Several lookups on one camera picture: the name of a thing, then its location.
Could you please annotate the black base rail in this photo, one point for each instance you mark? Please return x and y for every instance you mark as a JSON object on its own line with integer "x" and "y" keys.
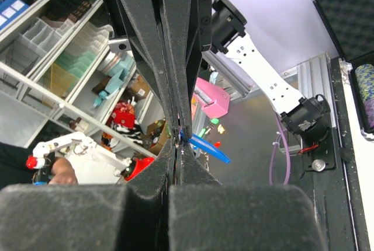
{"x": 329, "y": 175}

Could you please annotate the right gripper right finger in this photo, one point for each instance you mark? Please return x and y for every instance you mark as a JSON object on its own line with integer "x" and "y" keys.
{"x": 204, "y": 215}

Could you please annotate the operator black shirt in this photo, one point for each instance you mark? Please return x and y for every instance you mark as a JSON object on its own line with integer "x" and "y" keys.
{"x": 13, "y": 165}

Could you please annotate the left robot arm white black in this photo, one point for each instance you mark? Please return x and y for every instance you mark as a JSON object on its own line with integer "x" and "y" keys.
{"x": 306, "y": 117}

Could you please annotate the storage shelf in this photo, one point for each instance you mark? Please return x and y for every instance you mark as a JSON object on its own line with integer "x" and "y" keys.
{"x": 58, "y": 73}

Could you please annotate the operator hand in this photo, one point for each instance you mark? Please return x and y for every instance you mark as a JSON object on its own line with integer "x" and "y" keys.
{"x": 63, "y": 173}

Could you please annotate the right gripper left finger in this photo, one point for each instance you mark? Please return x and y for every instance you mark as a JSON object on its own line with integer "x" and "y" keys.
{"x": 131, "y": 216}

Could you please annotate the blue key tag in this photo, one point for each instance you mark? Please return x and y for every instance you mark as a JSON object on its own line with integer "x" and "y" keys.
{"x": 202, "y": 144}

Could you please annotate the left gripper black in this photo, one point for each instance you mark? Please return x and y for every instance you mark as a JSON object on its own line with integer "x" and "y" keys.
{"x": 171, "y": 34}

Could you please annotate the pink box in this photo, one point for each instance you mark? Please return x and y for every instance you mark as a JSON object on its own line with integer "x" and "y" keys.
{"x": 214, "y": 101}

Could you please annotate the black poker chip case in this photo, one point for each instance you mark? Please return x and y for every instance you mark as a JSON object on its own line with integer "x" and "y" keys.
{"x": 350, "y": 26}

